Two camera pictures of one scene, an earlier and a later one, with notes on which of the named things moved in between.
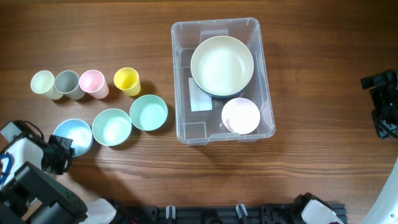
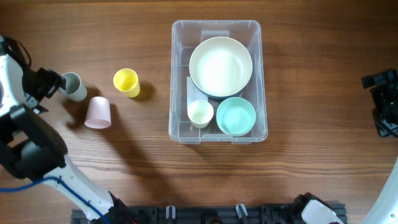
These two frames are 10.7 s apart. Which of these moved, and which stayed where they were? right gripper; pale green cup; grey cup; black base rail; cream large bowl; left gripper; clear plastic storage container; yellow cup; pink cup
Moved: pink cup; pale green cup; left gripper; clear plastic storage container
Stayed: yellow cup; grey cup; right gripper; black base rail; cream large bowl
